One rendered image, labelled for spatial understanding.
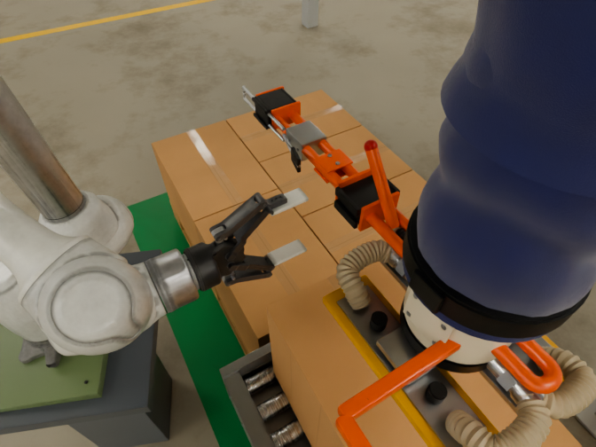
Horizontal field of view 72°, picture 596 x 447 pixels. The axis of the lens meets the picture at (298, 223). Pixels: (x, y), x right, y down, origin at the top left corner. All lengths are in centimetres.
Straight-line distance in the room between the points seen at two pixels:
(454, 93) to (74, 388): 109
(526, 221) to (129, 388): 102
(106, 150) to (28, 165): 218
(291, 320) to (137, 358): 46
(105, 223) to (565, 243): 100
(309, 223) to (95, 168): 178
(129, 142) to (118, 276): 277
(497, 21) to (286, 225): 141
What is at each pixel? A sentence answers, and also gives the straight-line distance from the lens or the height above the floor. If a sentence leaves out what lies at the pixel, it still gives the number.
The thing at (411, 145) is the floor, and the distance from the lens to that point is 306.
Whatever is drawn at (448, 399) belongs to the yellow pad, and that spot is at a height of 116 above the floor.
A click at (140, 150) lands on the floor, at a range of 311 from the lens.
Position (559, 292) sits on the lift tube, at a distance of 50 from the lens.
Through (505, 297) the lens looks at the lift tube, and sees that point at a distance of 50.
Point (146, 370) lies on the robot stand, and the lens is 122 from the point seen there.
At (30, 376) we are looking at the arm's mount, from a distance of 131.
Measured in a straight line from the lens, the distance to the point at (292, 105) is 98.
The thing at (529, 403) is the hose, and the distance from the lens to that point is 70.
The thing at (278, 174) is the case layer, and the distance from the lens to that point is 191.
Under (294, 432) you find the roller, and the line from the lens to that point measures 131.
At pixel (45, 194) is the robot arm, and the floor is 117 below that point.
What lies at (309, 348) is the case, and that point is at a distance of 96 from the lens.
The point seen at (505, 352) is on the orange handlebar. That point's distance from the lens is 65.
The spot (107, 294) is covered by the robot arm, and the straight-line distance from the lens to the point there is 46.
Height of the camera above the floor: 182
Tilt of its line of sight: 49 degrees down
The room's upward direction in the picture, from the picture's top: straight up
